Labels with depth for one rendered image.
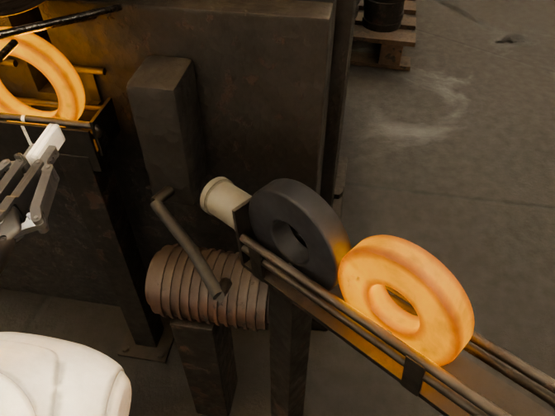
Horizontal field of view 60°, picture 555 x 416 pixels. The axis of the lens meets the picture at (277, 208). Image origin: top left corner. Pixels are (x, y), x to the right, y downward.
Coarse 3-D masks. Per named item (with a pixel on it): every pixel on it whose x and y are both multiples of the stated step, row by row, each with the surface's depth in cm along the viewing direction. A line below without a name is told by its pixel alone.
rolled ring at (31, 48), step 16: (0, 48) 72; (16, 48) 72; (32, 48) 71; (48, 48) 73; (32, 64) 73; (48, 64) 73; (64, 64) 74; (0, 80) 80; (64, 80) 74; (80, 80) 77; (0, 96) 80; (64, 96) 76; (80, 96) 78; (16, 112) 81; (32, 112) 83; (48, 112) 83; (64, 112) 79; (80, 112) 80
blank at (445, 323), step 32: (352, 256) 52; (384, 256) 48; (416, 256) 47; (352, 288) 55; (384, 288) 56; (416, 288) 47; (448, 288) 46; (384, 320) 54; (416, 320) 54; (448, 320) 46; (448, 352) 48
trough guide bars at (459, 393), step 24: (240, 240) 65; (264, 264) 64; (288, 264) 61; (312, 288) 58; (336, 312) 57; (408, 312) 57; (384, 336) 52; (480, 336) 51; (408, 360) 50; (504, 360) 49; (408, 384) 53; (432, 384) 50; (456, 384) 47; (528, 384) 49; (552, 384) 47; (480, 408) 46
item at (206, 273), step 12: (168, 192) 81; (156, 204) 79; (168, 216) 79; (168, 228) 79; (180, 228) 79; (180, 240) 78; (192, 252) 77; (204, 264) 76; (204, 276) 75; (216, 288) 73; (228, 288) 75
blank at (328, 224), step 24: (264, 192) 58; (288, 192) 56; (312, 192) 56; (264, 216) 61; (288, 216) 57; (312, 216) 54; (336, 216) 55; (264, 240) 65; (288, 240) 64; (312, 240) 56; (336, 240) 55; (312, 264) 59; (336, 264) 55
